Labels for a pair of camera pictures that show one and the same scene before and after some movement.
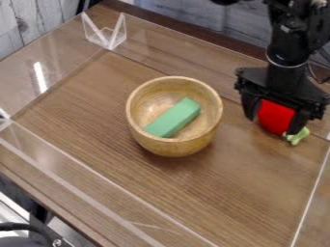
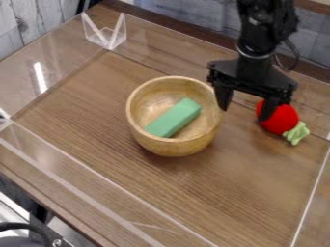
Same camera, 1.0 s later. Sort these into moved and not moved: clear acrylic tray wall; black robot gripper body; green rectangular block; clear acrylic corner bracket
Moved: black robot gripper body
Not moved: clear acrylic corner bracket; green rectangular block; clear acrylic tray wall
